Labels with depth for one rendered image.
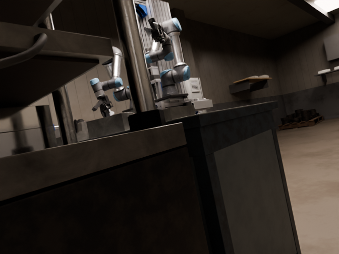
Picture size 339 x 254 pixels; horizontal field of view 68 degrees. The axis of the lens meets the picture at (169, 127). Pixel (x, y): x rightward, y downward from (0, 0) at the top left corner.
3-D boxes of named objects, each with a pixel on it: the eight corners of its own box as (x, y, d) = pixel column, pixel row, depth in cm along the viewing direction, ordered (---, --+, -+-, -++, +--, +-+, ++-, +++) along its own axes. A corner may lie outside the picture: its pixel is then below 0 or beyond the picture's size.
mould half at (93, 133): (134, 131, 194) (131, 117, 194) (163, 125, 184) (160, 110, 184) (90, 139, 149) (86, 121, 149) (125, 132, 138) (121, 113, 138)
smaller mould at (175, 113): (175, 122, 144) (173, 110, 144) (196, 117, 134) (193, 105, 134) (151, 126, 129) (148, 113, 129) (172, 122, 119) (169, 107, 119)
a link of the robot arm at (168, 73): (164, 87, 227) (161, 73, 227) (178, 84, 222) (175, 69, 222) (159, 86, 215) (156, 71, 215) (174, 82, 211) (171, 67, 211)
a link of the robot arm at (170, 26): (176, 84, 223) (164, 24, 223) (192, 80, 218) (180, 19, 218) (172, 82, 211) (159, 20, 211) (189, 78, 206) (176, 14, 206)
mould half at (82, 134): (109, 136, 211) (106, 121, 211) (128, 132, 194) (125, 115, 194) (50, 148, 174) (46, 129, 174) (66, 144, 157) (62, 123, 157)
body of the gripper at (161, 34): (162, 36, 168) (167, 40, 179) (157, 23, 168) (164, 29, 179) (152, 41, 170) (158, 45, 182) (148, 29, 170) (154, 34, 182)
